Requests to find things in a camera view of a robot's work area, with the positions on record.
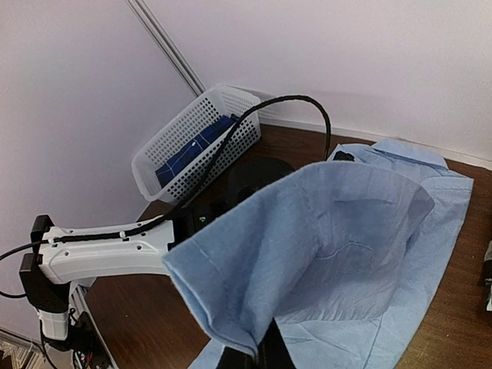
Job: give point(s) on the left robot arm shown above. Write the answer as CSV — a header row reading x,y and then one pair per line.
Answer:
x,y
134,238

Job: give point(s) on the white plastic mesh basket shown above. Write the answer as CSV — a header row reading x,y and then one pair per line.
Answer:
x,y
202,112

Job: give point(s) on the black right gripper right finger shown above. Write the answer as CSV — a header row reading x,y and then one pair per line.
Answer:
x,y
272,351

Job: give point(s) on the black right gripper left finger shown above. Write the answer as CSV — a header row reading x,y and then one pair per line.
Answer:
x,y
233,359

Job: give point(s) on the light blue long sleeve shirt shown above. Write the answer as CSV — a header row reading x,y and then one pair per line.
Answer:
x,y
346,256

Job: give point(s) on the left aluminium frame post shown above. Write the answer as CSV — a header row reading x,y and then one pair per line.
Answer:
x,y
164,42

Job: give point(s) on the grey patterned folded shirt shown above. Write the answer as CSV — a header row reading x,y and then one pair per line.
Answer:
x,y
487,275

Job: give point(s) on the dark blue folded shirt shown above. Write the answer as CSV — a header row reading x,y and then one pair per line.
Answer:
x,y
177,163

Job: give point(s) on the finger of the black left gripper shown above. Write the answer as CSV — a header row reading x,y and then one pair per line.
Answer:
x,y
343,156

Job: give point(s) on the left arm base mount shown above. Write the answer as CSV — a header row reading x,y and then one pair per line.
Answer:
x,y
87,348

